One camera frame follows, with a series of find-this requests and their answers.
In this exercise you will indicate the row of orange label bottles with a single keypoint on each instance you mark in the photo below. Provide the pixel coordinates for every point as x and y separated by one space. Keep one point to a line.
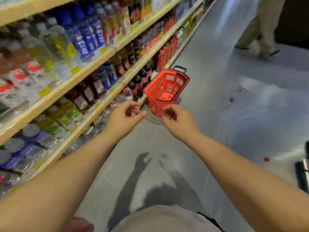
157 28

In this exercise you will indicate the red plastic package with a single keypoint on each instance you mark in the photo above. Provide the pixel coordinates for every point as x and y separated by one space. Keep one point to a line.
80 225

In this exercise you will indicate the person's left forearm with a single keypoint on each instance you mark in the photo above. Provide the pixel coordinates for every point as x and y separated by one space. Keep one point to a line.
48 190

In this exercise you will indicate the row of blue label bottles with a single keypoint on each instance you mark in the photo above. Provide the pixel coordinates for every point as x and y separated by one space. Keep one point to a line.
24 152

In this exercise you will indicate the row of brown tea bottles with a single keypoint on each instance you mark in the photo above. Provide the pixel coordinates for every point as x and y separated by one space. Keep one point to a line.
125 57

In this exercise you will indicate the red shopping basket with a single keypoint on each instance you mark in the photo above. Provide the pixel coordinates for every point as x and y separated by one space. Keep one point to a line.
157 82

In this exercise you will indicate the dark wooden cabinet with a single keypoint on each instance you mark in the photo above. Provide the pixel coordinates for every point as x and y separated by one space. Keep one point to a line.
294 21

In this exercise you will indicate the person's right forearm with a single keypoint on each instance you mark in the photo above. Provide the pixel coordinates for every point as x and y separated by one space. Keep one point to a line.
253 186

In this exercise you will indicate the cola bottle red label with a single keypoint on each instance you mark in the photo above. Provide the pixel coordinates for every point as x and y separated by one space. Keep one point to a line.
143 78
132 90
148 72
138 85

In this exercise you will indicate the row of dark plum drinks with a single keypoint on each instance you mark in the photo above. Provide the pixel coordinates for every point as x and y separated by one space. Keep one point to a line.
84 94

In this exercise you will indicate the row of yellow price tags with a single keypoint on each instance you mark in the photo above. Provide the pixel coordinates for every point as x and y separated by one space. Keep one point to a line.
44 91

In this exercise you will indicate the person's white shirt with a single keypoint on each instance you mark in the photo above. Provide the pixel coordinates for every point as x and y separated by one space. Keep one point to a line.
164 219

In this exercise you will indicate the wooden store shelves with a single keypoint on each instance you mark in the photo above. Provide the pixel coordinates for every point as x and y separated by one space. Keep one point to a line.
79 70

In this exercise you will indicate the row of yellow vitamin drinks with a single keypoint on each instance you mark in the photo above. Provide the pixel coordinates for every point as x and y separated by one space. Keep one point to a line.
55 118

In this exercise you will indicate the person's left hand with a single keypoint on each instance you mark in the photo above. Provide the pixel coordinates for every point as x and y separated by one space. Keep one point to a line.
120 123

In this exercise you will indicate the blue drink pack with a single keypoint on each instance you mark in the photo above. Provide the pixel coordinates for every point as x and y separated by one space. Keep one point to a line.
82 38

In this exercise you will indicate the row of red drink bottles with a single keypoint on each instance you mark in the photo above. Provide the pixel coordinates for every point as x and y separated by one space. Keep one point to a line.
166 53

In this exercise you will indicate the row of amber tea bottles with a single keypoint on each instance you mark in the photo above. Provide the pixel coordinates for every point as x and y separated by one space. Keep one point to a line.
111 19

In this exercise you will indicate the row of mixed colour drinks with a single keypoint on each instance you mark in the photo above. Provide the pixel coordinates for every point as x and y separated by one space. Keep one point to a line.
193 16

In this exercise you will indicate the person's right hand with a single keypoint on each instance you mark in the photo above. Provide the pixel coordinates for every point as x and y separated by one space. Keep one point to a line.
184 125

